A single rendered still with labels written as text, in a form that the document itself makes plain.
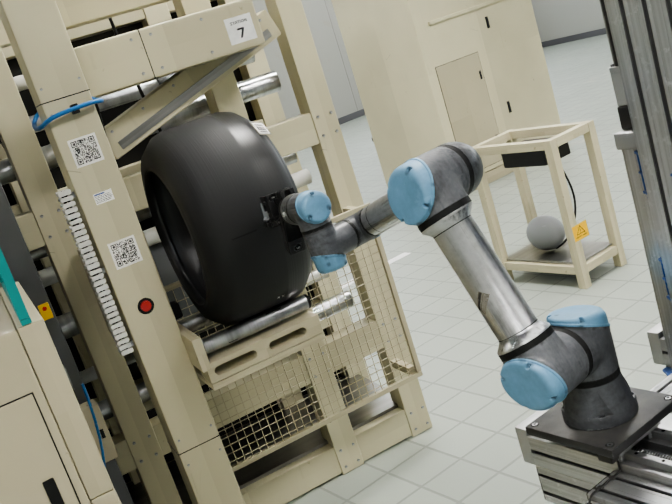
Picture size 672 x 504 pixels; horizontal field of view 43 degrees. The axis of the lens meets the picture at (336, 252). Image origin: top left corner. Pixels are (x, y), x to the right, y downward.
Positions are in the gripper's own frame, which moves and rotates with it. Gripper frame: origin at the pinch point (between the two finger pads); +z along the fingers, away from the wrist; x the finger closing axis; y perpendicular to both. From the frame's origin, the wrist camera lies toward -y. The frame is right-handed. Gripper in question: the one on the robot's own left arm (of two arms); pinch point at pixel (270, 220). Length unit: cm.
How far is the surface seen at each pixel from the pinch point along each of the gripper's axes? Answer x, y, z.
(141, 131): 11, 36, 58
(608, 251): -215, -93, 142
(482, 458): -62, -114, 54
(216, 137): 2.5, 25.2, 11.3
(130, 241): 32.3, 6.8, 22.1
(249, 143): -4.3, 20.7, 7.1
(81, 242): 44, 11, 23
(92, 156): 34, 31, 20
